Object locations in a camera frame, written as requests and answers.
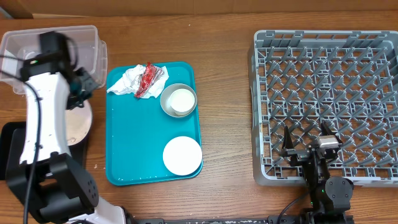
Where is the brown cardboard backdrop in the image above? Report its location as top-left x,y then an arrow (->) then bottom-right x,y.
1,0 -> 397,19

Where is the grey dishwasher rack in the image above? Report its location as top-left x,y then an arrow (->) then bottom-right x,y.
248,30 -> 397,187

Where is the large white plate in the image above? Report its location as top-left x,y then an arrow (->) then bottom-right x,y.
65,100 -> 93,146

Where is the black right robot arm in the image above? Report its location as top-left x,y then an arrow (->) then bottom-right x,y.
276,122 -> 354,224

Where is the black plastic tray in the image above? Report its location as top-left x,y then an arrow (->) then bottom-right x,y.
1,121 -> 89,180

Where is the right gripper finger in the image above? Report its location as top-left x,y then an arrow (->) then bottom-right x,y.
282,126 -> 294,150
320,121 -> 336,136

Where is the red snack wrapper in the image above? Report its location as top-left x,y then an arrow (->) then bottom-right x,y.
134,62 -> 164,98

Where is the white napkin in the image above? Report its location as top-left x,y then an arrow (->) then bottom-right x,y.
107,65 -> 169,99

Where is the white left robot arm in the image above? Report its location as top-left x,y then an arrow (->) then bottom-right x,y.
6,31 -> 135,223

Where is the clear plastic bin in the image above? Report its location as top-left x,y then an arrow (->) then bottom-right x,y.
1,25 -> 108,95

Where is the white paper cup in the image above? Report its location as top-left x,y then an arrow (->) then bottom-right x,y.
169,88 -> 195,116

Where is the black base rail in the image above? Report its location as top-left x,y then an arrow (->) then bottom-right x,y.
135,215 -> 354,224

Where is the grey metal bowl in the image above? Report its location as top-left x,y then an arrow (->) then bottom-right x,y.
160,83 -> 197,118

